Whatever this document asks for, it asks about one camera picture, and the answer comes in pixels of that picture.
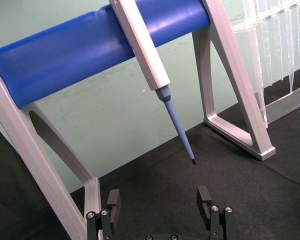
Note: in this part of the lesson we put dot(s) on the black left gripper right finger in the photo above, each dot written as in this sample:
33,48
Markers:
204,200

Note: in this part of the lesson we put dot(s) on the white pipette with blue shaft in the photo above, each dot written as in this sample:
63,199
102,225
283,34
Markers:
145,55

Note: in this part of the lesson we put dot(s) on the grey stand with blue bar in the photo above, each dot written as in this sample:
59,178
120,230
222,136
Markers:
65,57

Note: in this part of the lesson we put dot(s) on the clear acrylic rack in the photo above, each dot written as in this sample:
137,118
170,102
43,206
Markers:
287,101

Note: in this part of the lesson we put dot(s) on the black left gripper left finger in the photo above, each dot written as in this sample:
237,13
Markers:
114,203

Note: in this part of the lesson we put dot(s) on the black table cloth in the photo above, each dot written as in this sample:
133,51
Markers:
165,195

